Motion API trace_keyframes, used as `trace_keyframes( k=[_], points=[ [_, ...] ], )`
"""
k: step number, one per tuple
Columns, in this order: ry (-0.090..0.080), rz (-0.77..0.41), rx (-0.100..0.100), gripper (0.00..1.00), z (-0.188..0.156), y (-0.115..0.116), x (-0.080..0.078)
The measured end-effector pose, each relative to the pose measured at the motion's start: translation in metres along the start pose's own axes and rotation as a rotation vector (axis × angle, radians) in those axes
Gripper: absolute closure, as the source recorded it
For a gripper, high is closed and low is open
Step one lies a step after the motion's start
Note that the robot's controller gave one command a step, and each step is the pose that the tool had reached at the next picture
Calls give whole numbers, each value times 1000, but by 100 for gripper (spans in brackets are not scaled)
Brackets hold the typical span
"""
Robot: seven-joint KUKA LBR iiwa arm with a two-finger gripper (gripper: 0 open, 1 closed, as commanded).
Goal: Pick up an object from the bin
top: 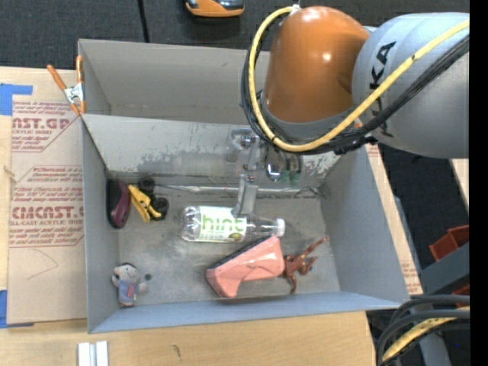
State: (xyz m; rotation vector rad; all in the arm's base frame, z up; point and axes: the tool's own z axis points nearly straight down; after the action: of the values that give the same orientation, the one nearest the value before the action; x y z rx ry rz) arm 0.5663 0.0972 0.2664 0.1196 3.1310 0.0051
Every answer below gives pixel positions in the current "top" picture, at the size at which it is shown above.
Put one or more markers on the brown cardboard board, red print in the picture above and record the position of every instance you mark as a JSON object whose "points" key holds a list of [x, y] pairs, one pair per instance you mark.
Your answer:
{"points": [[45, 189]]}

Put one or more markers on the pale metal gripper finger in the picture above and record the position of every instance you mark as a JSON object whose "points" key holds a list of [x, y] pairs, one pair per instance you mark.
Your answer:
{"points": [[238, 145], [246, 198]]}

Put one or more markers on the grey metal bin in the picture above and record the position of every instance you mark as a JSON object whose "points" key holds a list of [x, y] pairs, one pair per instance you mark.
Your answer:
{"points": [[190, 151]]}

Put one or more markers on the clear plastic bottle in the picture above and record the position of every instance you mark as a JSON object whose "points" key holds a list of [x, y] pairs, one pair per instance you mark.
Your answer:
{"points": [[213, 225]]}

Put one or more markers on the small grey and blue doll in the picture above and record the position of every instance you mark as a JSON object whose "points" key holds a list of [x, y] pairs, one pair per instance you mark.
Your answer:
{"points": [[126, 284]]}

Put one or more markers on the yellow and black clamp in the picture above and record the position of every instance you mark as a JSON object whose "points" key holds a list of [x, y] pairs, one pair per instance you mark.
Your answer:
{"points": [[143, 204]]}

